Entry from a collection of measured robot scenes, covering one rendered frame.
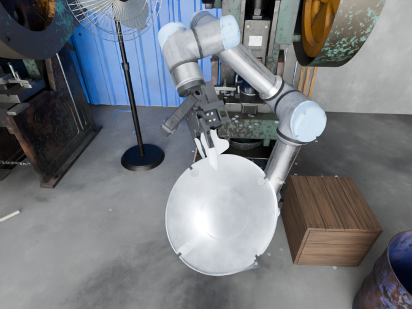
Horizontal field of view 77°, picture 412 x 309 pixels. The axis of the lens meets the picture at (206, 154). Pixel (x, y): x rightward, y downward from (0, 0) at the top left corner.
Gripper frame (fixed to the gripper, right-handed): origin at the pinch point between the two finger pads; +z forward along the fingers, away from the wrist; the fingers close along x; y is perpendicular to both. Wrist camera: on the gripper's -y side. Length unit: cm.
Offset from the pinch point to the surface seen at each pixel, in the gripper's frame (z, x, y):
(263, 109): -24, 78, 80
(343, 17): -41, 14, 86
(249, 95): -33, 71, 69
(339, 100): -23, 152, 240
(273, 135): -6, 80, 81
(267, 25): -63, 50, 81
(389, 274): 64, 21, 65
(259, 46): -56, 58, 78
